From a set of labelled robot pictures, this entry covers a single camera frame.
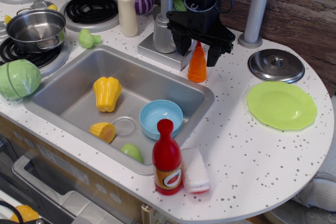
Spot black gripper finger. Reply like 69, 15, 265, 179
172, 29, 192, 56
207, 45, 226, 67

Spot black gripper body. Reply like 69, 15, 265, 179
167, 10, 235, 53

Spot orange toy carrot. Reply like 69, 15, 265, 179
187, 41, 207, 83

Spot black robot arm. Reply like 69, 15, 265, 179
166, 0, 235, 67

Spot light green plate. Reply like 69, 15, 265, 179
247, 81, 318, 130

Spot silver toy faucet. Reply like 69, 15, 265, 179
138, 0, 192, 71

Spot green round toy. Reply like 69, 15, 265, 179
173, 0, 186, 12

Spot purple toy onion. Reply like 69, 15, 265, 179
134, 0, 154, 15

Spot steel pot lid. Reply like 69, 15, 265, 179
248, 49, 305, 83

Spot cream plastic bottle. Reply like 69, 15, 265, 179
117, 0, 138, 37

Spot grey vertical pole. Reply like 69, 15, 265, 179
238, 0, 267, 49

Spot light blue bowl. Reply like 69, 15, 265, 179
139, 100, 183, 140

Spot right stove burner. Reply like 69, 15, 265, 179
60, 0, 119, 33

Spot yellow toy bell pepper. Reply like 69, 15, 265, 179
93, 77, 122, 112

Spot grey metal sink basin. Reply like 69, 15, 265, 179
24, 45, 215, 175

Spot green toy broccoli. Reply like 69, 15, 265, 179
78, 28, 101, 49

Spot red ketchup bottle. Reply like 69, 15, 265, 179
152, 119, 182, 196

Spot yellow toy corn cob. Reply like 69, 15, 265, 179
89, 122, 116, 144

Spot green toy fruit half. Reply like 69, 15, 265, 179
120, 143, 143, 163

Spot white pink sponge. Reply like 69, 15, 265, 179
181, 148, 210, 194

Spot front left stove burner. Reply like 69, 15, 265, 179
1, 38, 69, 78

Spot steel cooking pot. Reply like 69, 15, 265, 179
6, 9, 66, 53

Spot green toy cabbage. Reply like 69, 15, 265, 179
1, 59, 41, 100

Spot yellow toy behind pot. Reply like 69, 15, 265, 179
4, 15, 12, 24

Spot yellow toy on floor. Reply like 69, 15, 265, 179
15, 205, 39, 222

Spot oven door handle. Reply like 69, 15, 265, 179
12, 156, 91, 223

